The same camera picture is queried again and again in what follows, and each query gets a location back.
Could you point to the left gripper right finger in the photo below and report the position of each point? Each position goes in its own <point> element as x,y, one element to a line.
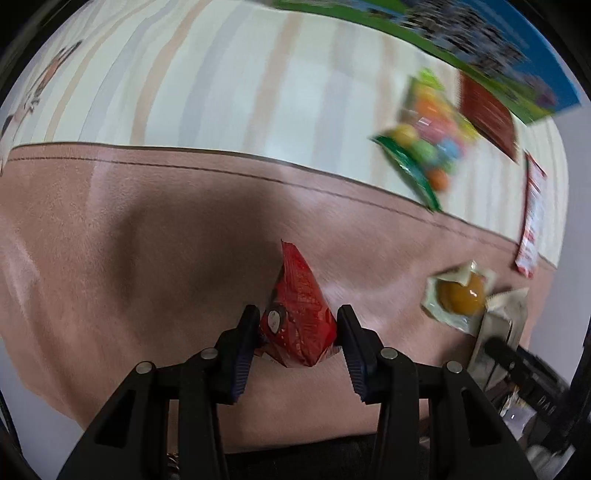
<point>468,438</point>

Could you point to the small red snack packet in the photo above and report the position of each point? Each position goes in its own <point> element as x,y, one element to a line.
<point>298,328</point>

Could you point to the white wafer packet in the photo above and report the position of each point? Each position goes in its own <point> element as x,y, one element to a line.
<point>505,318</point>

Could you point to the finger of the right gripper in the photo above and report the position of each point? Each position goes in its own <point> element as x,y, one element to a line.
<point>521,364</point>

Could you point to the dark red packet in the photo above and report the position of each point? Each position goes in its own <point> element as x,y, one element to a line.
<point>488,115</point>

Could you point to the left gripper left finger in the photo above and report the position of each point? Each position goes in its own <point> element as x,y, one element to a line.
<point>127,439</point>

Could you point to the pink striped cat blanket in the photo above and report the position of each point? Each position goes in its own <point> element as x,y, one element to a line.
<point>157,154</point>

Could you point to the red white long packet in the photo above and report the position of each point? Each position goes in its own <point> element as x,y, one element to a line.
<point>528,252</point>

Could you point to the cardboard milk box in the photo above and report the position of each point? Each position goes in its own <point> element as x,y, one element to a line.
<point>490,41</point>

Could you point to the colourful gumball candy bag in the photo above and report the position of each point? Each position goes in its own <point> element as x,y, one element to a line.
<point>430,139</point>

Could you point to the packaged braised egg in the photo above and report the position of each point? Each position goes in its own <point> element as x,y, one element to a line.
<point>457,297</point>

